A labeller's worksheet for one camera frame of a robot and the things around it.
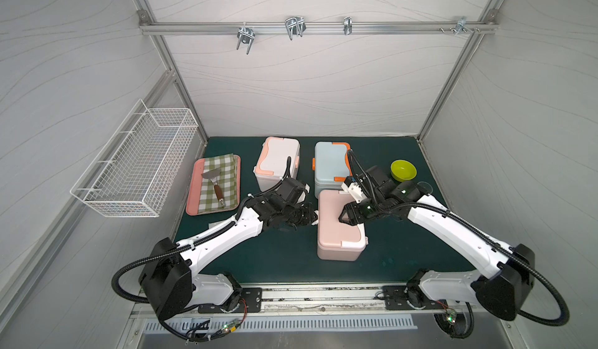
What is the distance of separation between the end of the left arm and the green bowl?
0.53m

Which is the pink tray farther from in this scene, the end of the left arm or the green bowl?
the green bowl

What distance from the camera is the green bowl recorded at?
103cm

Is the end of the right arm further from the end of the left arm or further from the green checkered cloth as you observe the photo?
the green checkered cloth

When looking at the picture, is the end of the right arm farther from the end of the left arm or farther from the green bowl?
the green bowl

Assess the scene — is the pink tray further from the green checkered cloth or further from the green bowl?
the green bowl

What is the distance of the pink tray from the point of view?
96 centimetres

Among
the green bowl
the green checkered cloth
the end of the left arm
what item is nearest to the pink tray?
the green checkered cloth

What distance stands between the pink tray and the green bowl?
0.71 metres

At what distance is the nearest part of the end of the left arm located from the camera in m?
0.57

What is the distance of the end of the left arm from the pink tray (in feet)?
1.38

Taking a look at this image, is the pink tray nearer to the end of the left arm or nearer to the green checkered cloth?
the green checkered cloth
